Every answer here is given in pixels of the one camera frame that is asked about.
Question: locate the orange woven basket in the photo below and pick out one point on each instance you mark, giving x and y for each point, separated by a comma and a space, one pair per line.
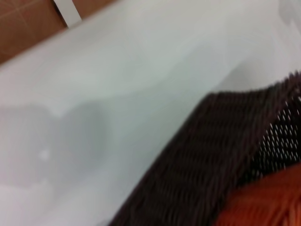
270, 202

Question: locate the dark brown woven basket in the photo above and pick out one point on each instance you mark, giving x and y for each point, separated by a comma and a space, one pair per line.
200, 153

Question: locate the white post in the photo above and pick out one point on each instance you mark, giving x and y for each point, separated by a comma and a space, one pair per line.
68, 14

